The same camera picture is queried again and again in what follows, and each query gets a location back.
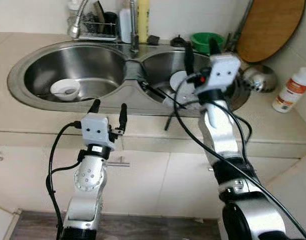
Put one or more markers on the white base cabinet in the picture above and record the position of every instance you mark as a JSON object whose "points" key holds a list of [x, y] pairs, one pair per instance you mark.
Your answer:
{"points": [[153, 185]]}

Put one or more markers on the dark sink strainer plug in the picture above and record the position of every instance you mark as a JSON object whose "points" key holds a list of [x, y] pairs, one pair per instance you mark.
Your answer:
{"points": [[178, 42]]}

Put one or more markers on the chrome sink faucet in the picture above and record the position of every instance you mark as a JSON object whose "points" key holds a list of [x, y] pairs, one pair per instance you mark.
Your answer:
{"points": [[134, 30]]}

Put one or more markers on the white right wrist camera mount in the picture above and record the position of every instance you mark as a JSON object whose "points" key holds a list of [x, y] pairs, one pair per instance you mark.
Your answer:
{"points": [[224, 72]]}

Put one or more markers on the metal spoon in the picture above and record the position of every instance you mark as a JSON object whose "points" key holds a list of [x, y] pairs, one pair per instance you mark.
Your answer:
{"points": [[48, 95]]}

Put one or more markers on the white bottle orange label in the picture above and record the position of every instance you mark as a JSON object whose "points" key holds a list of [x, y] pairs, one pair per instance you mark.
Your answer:
{"points": [[293, 91]]}

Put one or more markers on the stainless steel bowl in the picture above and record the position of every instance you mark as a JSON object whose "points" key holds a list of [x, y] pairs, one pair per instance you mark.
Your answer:
{"points": [[260, 77]]}

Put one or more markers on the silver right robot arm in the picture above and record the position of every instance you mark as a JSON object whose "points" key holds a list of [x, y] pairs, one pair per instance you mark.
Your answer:
{"points": [[218, 130]]}

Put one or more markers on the white bowl blue flower drawing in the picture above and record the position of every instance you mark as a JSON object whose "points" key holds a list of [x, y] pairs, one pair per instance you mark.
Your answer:
{"points": [[170, 100]]}

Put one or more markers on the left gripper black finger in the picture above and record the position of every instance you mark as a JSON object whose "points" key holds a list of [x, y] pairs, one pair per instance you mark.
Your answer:
{"points": [[123, 116], [94, 106]]}

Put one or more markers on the green plastic basin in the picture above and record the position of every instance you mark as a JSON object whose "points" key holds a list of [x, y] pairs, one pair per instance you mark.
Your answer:
{"points": [[202, 42]]}

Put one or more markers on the stainless steel double sink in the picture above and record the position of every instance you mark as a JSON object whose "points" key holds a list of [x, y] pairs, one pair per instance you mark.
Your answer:
{"points": [[93, 65]]}

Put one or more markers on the black cup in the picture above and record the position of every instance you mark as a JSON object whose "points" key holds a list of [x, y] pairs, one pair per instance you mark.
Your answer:
{"points": [[110, 21]]}

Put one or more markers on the chrome water pipe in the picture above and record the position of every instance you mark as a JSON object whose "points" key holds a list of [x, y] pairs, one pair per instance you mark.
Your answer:
{"points": [[241, 24]]}

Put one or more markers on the white plastic bottle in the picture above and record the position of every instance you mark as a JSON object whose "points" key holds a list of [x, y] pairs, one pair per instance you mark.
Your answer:
{"points": [[124, 27]]}

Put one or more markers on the round wooden cutting board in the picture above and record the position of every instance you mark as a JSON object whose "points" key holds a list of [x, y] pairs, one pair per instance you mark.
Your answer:
{"points": [[270, 27]]}

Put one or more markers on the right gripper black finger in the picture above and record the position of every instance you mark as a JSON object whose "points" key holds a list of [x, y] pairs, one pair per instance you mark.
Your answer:
{"points": [[189, 60], [213, 47]]}

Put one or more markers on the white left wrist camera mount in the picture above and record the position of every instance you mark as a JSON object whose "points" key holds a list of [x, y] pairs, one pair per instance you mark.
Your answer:
{"points": [[95, 129]]}

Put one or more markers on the steel wool scrubber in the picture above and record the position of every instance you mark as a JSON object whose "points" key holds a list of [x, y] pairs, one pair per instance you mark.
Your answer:
{"points": [[92, 22]]}

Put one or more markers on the small dark sponge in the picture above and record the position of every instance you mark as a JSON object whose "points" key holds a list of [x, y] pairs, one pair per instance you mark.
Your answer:
{"points": [[153, 40]]}

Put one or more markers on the brown black sponge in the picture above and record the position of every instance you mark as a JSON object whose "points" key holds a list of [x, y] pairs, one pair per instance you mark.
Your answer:
{"points": [[99, 11]]}

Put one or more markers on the yellow dish soap bottle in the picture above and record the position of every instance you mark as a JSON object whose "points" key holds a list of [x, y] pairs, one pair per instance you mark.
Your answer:
{"points": [[143, 22]]}

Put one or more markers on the small white bowl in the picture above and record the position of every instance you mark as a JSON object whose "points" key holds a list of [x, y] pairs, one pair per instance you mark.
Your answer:
{"points": [[65, 89]]}

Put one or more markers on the grey dishcloth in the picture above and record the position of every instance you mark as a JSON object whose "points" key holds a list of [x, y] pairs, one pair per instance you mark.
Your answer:
{"points": [[134, 70]]}

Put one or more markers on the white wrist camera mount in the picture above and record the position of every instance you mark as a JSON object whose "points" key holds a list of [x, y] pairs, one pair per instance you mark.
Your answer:
{"points": [[95, 129], [224, 72]]}

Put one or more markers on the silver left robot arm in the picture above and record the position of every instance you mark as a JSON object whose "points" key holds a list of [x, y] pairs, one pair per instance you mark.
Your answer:
{"points": [[90, 180]]}

